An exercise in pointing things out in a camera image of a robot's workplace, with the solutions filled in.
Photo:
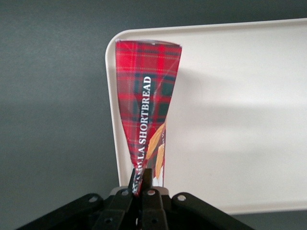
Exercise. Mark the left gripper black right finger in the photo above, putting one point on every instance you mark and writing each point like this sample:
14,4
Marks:
152,210

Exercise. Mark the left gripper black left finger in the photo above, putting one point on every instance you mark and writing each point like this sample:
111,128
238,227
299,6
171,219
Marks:
115,210

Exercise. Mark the red tartan cookie box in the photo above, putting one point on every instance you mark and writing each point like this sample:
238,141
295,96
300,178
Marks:
146,95

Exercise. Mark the beige rectangular tray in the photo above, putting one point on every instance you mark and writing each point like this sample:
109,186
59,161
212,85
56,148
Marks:
239,119

